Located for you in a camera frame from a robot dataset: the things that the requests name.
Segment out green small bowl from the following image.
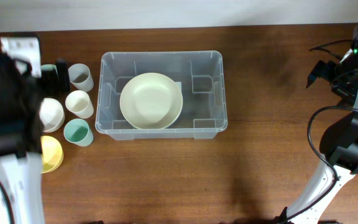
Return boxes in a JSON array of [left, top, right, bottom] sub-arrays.
[[41, 64, 57, 72]]

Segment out white small bowl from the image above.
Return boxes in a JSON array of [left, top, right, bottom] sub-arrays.
[[39, 98, 65, 133]]

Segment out cream bowl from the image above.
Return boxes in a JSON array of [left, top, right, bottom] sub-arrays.
[[119, 73, 183, 129]]

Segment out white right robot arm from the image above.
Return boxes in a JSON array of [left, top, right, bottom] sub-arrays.
[[274, 25, 358, 223]]

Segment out grey cup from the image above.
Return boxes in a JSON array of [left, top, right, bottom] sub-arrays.
[[68, 63, 94, 92]]

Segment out cream cup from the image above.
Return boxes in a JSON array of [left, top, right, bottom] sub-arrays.
[[65, 90, 94, 119]]

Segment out green cup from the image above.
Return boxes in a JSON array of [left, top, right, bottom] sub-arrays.
[[63, 119, 94, 147]]

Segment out yellow small bowl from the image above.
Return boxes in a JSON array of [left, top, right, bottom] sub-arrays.
[[41, 136, 64, 174]]

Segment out clear plastic storage bin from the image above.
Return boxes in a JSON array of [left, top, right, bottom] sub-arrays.
[[95, 50, 228, 140]]

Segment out white label in bin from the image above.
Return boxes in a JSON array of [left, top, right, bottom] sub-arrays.
[[175, 82, 182, 93]]

